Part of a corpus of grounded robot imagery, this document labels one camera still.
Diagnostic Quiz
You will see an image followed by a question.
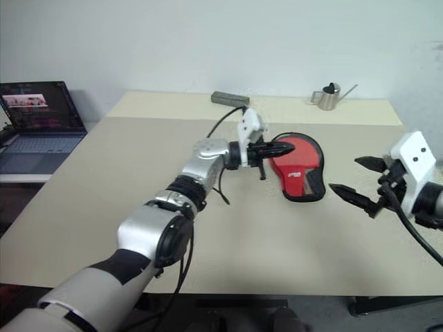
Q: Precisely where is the black table bracket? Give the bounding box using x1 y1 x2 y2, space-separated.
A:
347 295 443 317

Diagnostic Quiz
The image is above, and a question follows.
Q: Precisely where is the small steel watering can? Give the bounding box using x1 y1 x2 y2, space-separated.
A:
309 82 359 112

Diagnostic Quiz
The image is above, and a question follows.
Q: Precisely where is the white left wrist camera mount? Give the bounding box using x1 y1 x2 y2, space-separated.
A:
237 107 271 168

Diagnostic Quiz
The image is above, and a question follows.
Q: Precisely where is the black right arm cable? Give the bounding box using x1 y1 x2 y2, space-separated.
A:
378 177 443 268

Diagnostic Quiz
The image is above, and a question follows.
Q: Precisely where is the open laptop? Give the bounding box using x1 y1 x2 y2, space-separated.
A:
0 80 88 174

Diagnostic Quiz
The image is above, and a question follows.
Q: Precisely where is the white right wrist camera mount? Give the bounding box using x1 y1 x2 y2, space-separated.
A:
390 130 438 220

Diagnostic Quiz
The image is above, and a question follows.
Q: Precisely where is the white side table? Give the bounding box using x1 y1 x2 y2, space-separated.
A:
0 172 53 184

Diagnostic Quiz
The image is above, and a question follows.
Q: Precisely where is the grey rectangular block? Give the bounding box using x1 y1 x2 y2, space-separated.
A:
211 91 251 109

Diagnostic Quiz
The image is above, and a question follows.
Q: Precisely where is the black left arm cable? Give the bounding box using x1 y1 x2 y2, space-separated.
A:
154 104 252 302

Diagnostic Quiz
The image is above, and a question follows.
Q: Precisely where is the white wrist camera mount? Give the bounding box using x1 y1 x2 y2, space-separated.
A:
237 107 271 168
390 130 438 220

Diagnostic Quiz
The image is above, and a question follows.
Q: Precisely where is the red table tennis paddle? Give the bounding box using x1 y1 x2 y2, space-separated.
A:
275 136 322 168

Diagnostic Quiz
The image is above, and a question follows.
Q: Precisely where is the black red paddle case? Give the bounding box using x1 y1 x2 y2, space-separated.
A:
269 131 327 203

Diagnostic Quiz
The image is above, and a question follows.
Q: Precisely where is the black table crossbar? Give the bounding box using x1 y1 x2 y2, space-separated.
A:
197 298 289 309

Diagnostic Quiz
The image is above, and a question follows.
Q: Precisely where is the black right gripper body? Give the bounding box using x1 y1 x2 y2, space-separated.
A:
377 155 410 209

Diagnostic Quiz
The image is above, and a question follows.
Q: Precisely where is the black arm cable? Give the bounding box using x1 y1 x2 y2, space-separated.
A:
154 104 252 302
378 177 443 268

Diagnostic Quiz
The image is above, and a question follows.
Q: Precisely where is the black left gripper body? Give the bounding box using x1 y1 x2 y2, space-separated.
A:
247 141 268 181

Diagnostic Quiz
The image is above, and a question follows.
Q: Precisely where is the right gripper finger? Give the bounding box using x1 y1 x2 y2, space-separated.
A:
328 183 380 220
354 156 387 172

